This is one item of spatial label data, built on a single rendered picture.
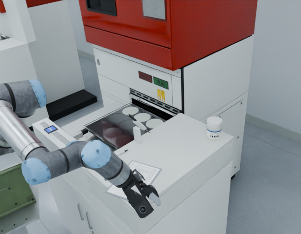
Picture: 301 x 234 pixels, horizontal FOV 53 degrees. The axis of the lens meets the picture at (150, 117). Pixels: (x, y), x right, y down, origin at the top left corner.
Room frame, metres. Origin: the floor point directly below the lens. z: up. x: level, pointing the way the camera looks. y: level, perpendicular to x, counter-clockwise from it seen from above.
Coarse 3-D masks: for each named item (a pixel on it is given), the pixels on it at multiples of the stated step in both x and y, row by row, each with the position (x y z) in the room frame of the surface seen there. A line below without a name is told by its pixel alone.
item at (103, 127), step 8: (120, 112) 1.58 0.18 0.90; (144, 112) 1.56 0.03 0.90; (104, 120) 1.51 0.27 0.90; (112, 120) 1.50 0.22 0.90; (120, 120) 1.49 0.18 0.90; (128, 120) 1.49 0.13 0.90; (96, 128) 1.43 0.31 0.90; (104, 128) 1.42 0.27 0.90; (112, 128) 1.42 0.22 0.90; (120, 128) 1.41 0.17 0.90; (128, 128) 1.40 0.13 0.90; (152, 128) 1.38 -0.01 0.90; (104, 136) 1.34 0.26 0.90; (112, 136) 1.33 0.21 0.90; (120, 136) 1.33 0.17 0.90; (128, 136) 1.32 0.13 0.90; (112, 144) 1.27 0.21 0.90; (120, 144) 1.26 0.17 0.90
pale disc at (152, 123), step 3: (150, 120) 1.46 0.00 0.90; (153, 120) 1.46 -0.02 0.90; (156, 120) 1.46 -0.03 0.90; (159, 120) 1.46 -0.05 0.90; (147, 123) 1.43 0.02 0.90; (150, 123) 1.43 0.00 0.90; (153, 123) 1.43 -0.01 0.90; (156, 123) 1.42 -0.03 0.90; (159, 123) 1.42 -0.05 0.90; (147, 126) 1.40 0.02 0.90; (150, 126) 1.40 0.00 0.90; (153, 126) 1.40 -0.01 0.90; (156, 126) 1.40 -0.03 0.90
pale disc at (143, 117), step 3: (138, 114) 1.54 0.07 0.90; (141, 114) 1.54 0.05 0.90; (144, 114) 1.54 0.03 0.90; (147, 114) 1.53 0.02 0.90; (135, 117) 1.51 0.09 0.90; (138, 117) 1.50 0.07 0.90; (141, 117) 1.50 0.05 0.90; (144, 117) 1.50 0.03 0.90; (147, 117) 1.50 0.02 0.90; (138, 120) 1.47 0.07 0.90; (141, 120) 1.47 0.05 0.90; (144, 120) 1.47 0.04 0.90; (147, 120) 1.46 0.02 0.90
